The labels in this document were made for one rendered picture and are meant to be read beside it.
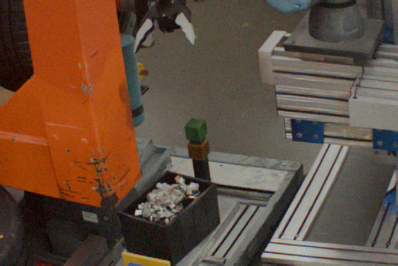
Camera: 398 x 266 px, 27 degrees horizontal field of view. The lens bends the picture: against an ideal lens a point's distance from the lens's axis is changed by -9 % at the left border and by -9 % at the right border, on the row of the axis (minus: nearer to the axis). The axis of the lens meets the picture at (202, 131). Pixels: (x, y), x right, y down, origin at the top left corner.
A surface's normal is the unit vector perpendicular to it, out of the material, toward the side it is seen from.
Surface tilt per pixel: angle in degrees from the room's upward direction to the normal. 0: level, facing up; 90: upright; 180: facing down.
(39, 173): 90
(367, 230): 0
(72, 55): 90
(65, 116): 90
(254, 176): 0
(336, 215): 0
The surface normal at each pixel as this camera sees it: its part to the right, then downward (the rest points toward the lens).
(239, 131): -0.11, -0.87
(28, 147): -0.41, 0.48
